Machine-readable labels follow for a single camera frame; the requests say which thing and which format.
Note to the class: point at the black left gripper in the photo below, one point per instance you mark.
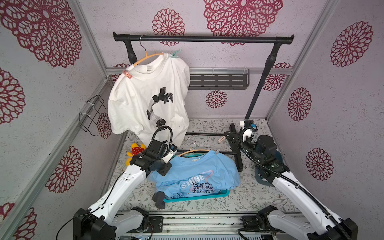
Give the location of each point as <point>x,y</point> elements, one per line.
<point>165,171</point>

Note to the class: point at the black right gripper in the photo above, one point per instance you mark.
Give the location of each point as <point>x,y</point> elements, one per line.
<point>235,139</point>

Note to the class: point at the light blue t-shirt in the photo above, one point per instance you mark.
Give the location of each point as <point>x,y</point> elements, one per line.
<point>198,176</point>

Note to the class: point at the white t-shirt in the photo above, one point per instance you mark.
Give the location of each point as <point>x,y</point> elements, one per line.
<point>157,91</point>

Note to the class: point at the pink clothespin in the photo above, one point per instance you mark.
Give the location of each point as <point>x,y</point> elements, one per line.
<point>127,74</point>

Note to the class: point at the mint green clothespin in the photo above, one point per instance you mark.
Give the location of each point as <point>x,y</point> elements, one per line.
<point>175,54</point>

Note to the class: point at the wooden hanger with metal hook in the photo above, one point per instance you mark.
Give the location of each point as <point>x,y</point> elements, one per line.
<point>147,56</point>

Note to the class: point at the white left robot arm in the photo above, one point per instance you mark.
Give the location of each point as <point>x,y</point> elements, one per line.
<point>100,220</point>

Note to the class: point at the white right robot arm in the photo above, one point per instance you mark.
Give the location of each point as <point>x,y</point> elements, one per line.
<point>321,223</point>

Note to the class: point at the dark grey t-shirt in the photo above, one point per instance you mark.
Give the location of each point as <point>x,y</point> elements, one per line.
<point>159,198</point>

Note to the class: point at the teal perforated tray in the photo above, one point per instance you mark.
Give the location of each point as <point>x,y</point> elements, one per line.
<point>221,194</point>

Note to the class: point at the yellow plush toy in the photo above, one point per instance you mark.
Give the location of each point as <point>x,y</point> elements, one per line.
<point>135,149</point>

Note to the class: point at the teal plastic clothespin bin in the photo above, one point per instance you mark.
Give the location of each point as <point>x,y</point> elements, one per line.
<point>274,163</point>

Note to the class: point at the black clothes rack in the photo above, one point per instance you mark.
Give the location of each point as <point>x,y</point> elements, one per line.
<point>259,107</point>

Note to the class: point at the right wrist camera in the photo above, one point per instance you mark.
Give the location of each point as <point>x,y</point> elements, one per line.
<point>247,126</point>

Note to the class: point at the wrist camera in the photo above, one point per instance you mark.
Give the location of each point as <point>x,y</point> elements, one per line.
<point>173,150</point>
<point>247,126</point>

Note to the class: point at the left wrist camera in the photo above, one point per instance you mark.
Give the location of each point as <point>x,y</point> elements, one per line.
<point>173,150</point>

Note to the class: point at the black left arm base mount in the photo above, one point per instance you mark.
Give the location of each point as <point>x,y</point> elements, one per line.
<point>150,224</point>

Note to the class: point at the black wall shelf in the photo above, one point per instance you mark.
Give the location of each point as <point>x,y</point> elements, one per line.
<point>231,81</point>

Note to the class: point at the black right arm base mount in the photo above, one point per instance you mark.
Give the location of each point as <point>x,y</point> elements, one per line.
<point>259,222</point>

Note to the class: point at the black wire wall rack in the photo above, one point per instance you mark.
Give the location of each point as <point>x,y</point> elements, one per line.
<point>95,121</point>

